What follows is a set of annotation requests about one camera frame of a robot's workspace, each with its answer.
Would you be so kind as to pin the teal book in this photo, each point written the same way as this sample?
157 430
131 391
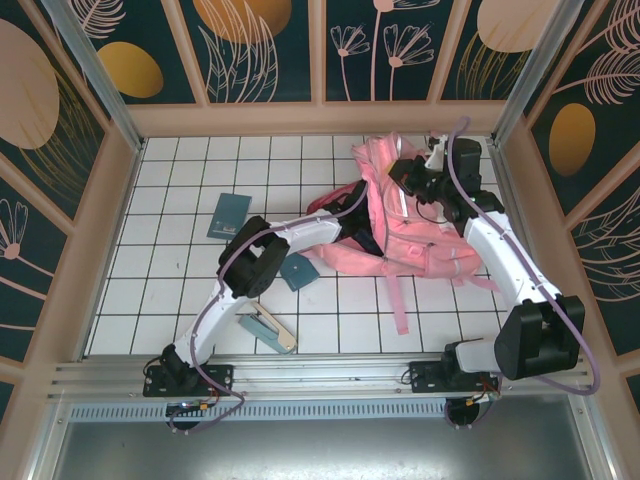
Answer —
230 215

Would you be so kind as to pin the dark panel feather orange oval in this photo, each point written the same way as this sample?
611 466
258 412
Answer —
572 135

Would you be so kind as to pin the dark panel flower and lines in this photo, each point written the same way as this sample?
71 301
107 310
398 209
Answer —
20 280

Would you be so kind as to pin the dark panel pink leaf lines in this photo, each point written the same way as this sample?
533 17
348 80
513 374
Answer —
610 260

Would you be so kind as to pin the aluminium front rail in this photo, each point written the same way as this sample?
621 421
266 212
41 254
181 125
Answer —
320 372

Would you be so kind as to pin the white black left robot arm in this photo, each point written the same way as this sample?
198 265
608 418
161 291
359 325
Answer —
255 255

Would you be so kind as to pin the dark panel orange circle leaves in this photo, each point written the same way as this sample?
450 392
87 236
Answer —
240 30

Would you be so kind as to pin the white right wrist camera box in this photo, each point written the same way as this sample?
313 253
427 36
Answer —
435 152

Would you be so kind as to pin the aluminium corner post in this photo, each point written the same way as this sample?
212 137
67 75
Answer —
100 85
530 65

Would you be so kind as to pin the pink backpack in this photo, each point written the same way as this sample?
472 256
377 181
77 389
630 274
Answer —
425 250

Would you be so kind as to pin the blue grey stapler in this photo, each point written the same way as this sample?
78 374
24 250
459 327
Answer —
272 335

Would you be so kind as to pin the dark panel large pink circle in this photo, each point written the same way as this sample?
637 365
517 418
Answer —
25 85

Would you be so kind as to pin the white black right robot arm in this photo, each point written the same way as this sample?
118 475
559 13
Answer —
540 340

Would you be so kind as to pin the grey metal sheet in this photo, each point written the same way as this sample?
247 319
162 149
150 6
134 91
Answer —
320 450

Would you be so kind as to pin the dark panel pink flowers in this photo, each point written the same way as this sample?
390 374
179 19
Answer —
380 75

